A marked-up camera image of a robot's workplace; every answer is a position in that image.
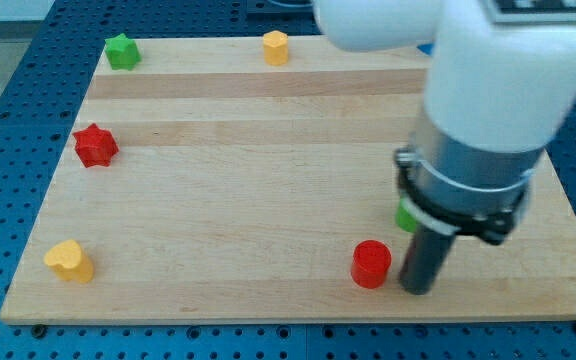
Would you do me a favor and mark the red cylinder block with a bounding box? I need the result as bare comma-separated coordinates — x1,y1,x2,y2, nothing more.
350,239,392,289

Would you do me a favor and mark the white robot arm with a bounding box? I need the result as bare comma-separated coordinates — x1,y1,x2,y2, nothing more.
312,0,576,244

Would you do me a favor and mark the wooden board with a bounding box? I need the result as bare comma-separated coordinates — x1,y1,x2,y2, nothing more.
0,36,576,325

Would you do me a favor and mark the yellow hexagon block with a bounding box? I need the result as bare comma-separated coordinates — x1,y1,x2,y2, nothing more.
262,30,289,66

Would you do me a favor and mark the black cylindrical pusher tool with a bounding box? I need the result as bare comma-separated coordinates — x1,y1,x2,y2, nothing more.
398,224,456,295

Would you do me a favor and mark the blue block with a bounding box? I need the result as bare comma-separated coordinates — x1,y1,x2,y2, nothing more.
417,43,434,56

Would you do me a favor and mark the red star block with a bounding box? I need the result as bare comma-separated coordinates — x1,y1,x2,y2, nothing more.
73,123,119,168

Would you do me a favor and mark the green star block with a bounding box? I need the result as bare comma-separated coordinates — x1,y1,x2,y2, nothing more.
104,33,141,71

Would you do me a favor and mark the yellow heart block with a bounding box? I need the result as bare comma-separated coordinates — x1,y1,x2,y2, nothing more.
43,239,95,283

